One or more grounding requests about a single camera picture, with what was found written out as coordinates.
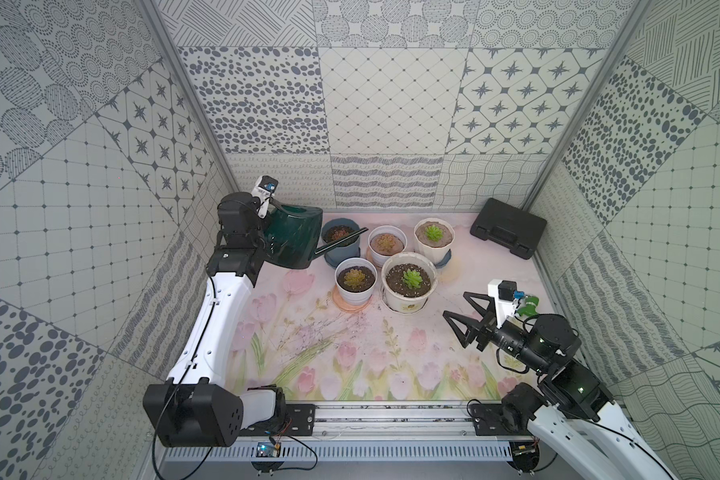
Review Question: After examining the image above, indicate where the black plastic tool case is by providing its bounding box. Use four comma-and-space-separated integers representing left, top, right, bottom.
470, 198, 547, 260

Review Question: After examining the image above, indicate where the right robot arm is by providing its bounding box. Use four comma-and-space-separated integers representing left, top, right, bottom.
443, 290, 675, 479

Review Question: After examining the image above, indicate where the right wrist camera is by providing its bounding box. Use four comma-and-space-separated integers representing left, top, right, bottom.
488, 279, 525, 328

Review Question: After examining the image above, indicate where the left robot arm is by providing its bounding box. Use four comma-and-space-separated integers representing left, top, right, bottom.
143, 188, 288, 447

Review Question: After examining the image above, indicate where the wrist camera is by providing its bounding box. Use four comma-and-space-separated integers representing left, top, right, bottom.
251, 175, 279, 219
488, 279, 525, 328

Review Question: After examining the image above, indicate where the small green circuit board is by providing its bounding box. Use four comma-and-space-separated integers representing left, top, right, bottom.
251, 442, 283, 474

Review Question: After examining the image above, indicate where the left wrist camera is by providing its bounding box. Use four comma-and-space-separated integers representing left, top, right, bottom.
251, 175, 279, 219

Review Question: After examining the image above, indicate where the blue-grey saucer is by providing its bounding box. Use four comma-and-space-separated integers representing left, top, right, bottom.
435, 249, 452, 269

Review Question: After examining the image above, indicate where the blue-grey pot red succulent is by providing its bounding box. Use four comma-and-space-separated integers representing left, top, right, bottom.
321, 218, 361, 268

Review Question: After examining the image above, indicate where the white pot brown soil succulent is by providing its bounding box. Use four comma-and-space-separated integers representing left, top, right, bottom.
414, 218, 455, 265

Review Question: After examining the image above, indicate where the white pot yellow-green succulent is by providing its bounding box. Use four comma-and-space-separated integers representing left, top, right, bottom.
335, 257, 377, 305

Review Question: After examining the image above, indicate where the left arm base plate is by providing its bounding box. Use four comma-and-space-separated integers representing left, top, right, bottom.
240, 403, 316, 437

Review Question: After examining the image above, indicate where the dark green watering can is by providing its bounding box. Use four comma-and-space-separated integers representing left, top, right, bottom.
263, 201, 368, 270

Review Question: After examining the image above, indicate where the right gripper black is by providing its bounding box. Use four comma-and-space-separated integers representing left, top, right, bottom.
443, 292, 550, 375

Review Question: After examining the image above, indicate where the terracotta saucer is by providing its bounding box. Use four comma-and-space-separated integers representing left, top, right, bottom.
331, 286, 372, 312

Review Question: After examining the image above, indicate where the aluminium mounting rail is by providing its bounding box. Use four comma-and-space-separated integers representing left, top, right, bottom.
155, 398, 640, 443

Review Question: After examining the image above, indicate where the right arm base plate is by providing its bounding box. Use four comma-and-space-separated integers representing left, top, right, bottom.
466, 399, 548, 436

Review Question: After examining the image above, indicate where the small white pot reddish succulent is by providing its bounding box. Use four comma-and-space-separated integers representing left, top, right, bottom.
368, 225, 407, 268

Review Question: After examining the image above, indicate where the floral pink table mat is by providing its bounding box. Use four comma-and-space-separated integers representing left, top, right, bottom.
226, 214, 554, 402

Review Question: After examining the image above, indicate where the large white pot green succulent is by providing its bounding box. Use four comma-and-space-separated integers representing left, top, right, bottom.
381, 252, 438, 314

